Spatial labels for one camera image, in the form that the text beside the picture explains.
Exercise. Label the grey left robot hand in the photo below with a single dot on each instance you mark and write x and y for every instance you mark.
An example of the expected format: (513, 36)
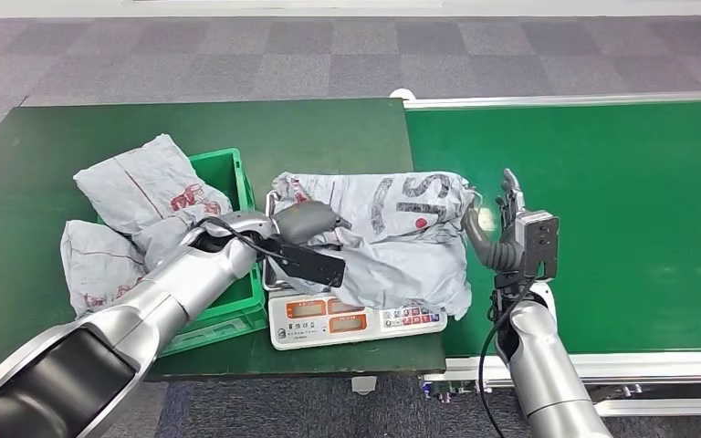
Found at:
(305, 220)

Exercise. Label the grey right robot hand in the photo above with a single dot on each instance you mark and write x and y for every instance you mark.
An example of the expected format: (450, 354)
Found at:
(502, 242)

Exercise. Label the large grey printed parcel bag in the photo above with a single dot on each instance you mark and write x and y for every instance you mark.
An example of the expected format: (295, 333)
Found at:
(399, 242)

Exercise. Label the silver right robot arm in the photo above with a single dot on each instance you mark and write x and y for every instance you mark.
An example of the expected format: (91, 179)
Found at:
(544, 369)

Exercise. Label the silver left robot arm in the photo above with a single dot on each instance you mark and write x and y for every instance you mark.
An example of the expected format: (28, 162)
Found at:
(145, 308)

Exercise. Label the bright green conveyor belt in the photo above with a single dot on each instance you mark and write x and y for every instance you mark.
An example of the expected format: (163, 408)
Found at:
(628, 211)

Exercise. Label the silver metal scale pan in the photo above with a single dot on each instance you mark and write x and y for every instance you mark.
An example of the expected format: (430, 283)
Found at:
(269, 278)

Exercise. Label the green plastic crate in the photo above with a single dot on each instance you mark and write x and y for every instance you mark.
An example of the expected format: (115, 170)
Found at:
(235, 169)

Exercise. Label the white electronic scale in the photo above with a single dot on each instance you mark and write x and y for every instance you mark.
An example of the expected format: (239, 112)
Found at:
(326, 326)

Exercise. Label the grey parcel bag red print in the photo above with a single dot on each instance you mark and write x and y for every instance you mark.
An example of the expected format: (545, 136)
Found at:
(99, 266)
(139, 181)

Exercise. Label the white table foot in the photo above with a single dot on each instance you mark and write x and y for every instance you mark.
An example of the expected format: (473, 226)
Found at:
(364, 385)

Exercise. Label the dark green table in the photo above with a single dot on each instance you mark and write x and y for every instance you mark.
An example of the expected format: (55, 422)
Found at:
(36, 175)

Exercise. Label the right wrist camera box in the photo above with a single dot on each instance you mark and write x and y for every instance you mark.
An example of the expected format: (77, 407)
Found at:
(538, 242)

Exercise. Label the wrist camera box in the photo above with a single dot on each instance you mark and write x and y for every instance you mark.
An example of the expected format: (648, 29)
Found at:
(538, 242)
(311, 266)

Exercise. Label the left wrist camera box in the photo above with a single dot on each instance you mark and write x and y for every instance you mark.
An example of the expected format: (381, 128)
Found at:
(311, 266)

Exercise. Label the aluminium conveyor frame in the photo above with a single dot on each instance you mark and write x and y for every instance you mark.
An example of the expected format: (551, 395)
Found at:
(659, 366)

